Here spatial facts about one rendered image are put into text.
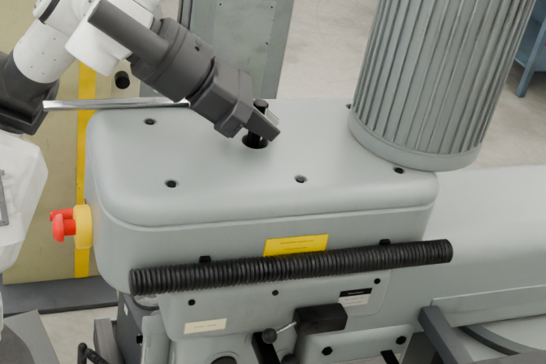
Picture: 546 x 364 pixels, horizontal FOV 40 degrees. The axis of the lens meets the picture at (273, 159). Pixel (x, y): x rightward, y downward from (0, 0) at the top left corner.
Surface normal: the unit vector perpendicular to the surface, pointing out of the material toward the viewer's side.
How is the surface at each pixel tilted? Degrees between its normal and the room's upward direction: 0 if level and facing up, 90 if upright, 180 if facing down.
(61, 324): 0
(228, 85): 30
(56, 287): 0
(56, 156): 90
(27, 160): 58
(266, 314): 90
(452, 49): 90
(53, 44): 110
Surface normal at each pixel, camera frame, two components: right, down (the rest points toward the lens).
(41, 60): -0.13, 0.79
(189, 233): 0.31, 0.57
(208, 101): 0.03, 0.56
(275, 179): 0.16, -0.82
